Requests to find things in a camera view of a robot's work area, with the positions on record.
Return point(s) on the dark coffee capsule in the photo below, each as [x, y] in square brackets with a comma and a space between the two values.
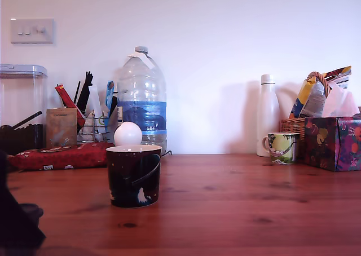
[35, 211]

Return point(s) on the red coffee bag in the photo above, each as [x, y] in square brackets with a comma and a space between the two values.
[62, 156]

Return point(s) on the brown paper coffee pack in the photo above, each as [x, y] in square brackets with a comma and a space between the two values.
[61, 127]

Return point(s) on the dark mug with white inside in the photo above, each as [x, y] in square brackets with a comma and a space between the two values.
[132, 180]

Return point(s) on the clear container with coffee beans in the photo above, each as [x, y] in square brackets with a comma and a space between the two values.
[25, 84]

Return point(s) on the black scoop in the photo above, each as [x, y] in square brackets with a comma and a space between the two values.
[28, 120]

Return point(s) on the red narrow packet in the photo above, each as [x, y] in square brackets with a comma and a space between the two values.
[65, 98]

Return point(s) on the white paper sachet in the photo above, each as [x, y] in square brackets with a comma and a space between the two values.
[94, 101]

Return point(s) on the black kitchen utensils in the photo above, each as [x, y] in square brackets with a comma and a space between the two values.
[84, 92]

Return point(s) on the blue packet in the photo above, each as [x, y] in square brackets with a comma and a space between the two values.
[109, 93]

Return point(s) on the large clear water bottle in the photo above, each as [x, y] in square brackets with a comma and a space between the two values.
[141, 112]

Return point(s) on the white insulated bottle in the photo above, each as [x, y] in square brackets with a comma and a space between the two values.
[268, 118]

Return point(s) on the green illustrated mug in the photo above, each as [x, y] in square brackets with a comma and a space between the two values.
[282, 150]

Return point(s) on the wicker basket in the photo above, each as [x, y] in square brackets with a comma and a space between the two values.
[293, 126]

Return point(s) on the yellow and blue snack bag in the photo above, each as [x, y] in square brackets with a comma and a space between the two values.
[308, 98]

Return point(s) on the floral tissue box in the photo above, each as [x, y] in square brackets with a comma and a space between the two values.
[330, 143]

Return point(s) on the white tissue paper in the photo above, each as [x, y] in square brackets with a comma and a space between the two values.
[338, 101]

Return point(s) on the small white round camera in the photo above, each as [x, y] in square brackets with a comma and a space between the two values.
[127, 133]

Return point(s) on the white light switch plate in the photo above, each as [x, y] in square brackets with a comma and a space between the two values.
[31, 36]

